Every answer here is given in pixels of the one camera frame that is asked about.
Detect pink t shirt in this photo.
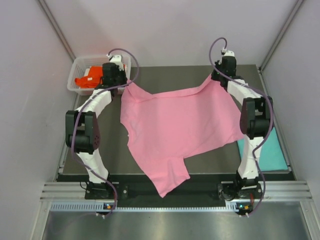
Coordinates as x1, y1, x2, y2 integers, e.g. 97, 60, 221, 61
120, 77, 244, 197

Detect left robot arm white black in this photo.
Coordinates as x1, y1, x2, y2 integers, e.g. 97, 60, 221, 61
65, 54, 127, 200

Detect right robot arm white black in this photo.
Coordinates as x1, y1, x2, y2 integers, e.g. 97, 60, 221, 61
211, 48, 274, 201

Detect orange t shirt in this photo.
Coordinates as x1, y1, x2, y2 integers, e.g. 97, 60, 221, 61
74, 66, 103, 89

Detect white plastic laundry basket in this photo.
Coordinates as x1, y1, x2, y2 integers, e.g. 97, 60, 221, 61
67, 53, 132, 96

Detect folded teal t shirt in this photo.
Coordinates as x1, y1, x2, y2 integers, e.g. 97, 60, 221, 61
236, 127, 289, 173

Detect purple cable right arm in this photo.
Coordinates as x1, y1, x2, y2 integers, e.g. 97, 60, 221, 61
208, 37, 275, 217

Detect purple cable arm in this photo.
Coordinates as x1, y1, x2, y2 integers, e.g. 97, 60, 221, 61
208, 37, 275, 217
71, 47, 141, 217

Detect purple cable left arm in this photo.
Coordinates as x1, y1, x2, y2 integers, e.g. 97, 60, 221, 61
71, 47, 141, 217

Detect slotted white cable duct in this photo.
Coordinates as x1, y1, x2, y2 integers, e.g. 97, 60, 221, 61
50, 201, 249, 213

